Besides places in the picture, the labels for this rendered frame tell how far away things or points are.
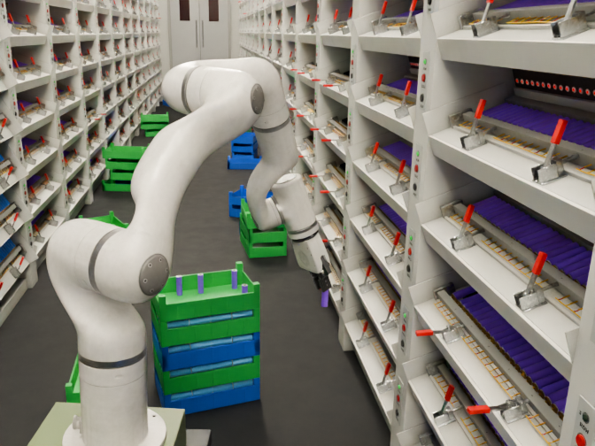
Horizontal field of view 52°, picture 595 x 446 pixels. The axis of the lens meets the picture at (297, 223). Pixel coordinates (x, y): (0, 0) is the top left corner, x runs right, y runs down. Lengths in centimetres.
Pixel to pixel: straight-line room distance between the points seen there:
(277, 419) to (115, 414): 84
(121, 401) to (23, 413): 96
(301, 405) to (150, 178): 110
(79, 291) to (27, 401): 106
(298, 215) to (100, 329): 64
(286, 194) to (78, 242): 61
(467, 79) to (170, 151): 64
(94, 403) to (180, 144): 48
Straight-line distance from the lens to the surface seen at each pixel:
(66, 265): 109
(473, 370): 122
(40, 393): 218
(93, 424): 120
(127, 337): 111
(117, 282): 101
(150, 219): 104
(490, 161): 108
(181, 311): 179
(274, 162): 143
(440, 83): 134
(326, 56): 269
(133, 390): 116
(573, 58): 89
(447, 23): 133
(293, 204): 153
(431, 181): 137
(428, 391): 150
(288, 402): 200
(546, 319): 97
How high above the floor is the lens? 112
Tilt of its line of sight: 17 degrees down
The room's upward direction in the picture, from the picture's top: 1 degrees clockwise
